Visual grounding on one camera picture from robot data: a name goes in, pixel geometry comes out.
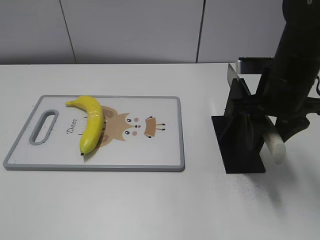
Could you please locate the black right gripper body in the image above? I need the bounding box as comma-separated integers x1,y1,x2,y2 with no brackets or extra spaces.
255,67,320,142

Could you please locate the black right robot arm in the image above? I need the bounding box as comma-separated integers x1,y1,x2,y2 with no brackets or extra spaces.
234,0,320,142

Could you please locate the white grey-rimmed cutting board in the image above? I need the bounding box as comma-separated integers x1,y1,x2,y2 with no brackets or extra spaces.
3,95,185,172

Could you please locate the black knife stand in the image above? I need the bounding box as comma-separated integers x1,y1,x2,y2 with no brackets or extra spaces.
211,78,267,174

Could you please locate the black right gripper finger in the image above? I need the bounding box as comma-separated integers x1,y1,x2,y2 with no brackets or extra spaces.
232,96,263,113

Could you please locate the white-handled kitchen knife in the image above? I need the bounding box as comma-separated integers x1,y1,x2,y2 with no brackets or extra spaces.
227,63,286,165

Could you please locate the yellow plastic banana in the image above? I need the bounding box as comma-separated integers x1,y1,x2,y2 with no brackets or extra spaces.
65,95,105,156

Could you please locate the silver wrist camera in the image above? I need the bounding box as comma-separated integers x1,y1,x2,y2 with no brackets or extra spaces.
235,57,273,75

